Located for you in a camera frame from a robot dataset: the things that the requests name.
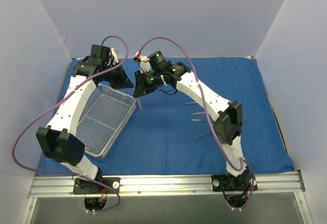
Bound aluminium front frame rail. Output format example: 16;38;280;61
29;171;305;198

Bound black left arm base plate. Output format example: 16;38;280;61
73;177;121;194

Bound aluminium back rail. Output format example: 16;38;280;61
72;55;253;60

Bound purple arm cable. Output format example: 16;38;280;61
137;37;255;208
12;35;129;212

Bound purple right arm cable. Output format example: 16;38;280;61
137;37;255;208

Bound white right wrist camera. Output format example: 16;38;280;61
133;52;151;73

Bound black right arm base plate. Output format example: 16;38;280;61
211;174;252;192

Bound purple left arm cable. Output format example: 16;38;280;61
12;35;129;212

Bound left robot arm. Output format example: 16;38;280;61
36;44;133;193

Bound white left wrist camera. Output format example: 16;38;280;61
110;48;120;66

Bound blue surgical wrap cloth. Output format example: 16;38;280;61
37;57;295;176

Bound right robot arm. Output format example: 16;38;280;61
133;51;248;190

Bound steel forceps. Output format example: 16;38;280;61
194;132;212;138

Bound steel wire mesh tray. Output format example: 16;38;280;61
77;84;136;159

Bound steel instrument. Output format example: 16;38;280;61
191;119;208;122

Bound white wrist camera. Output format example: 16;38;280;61
110;48;120;66
133;52;151;73

